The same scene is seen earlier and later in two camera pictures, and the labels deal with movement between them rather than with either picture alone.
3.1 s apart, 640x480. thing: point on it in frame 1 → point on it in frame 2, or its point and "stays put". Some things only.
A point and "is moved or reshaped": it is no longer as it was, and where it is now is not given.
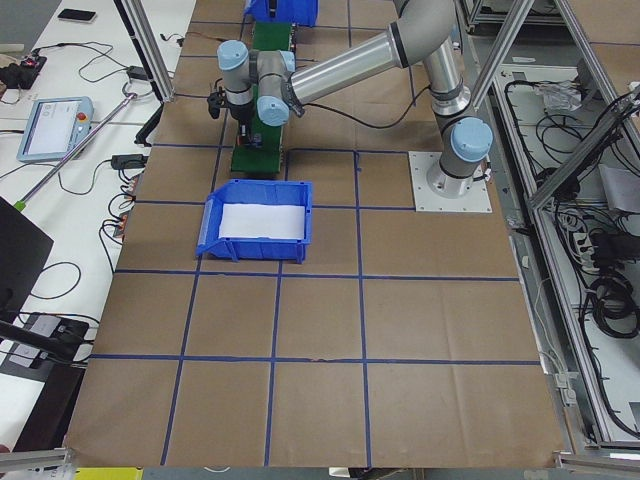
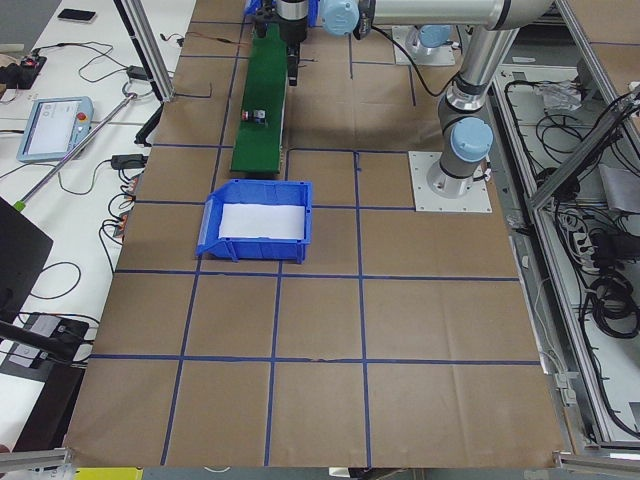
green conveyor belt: [262, 153] stays put
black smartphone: [78, 15] stays put
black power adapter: [128, 161] stays put
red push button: [258, 140] is moved or reshaped
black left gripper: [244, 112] → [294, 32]
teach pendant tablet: [54, 126] stays put
